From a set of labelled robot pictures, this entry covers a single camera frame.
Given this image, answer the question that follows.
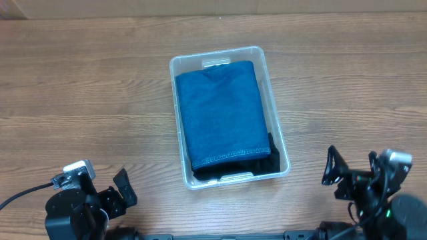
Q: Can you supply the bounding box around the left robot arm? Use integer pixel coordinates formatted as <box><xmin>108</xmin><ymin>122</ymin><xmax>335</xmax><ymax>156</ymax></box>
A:
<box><xmin>45</xmin><ymin>167</ymin><xmax>143</xmax><ymax>240</ymax></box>

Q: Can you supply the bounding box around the black cloth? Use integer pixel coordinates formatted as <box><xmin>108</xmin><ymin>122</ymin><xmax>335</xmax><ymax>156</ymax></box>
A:
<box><xmin>193</xmin><ymin>166</ymin><xmax>234</xmax><ymax>181</ymax></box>
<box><xmin>233</xmin><ymin>133</ymin><xmax>280</xmax><ymax>175</ymax></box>

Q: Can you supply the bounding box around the blue denim cloth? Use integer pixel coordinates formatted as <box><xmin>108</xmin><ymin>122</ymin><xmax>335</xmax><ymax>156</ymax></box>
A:
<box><xmin>175</xmin><ymin>61</ymin><xmax>271</xmax><ymax>170</ymax></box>

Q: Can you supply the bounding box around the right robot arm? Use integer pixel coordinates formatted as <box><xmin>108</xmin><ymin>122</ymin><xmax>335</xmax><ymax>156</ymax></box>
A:
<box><xmin>315</xmin><ymin>145</ymin><xmax>426</xmax><ymax>239</ymax></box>

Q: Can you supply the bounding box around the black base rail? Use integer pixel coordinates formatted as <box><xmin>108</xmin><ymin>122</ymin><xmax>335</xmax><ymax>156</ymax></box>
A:
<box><xmin>103</xmin><ymin>221</ymin><xmax>368</xmax><ymax>240</ymax></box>

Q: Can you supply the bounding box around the clear plastic container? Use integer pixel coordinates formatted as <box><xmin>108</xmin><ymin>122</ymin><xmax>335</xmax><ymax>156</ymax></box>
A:
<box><xmin>169</xmin><ymin>45</ymin><xmax>291</xmax><ymax>190</ymax></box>

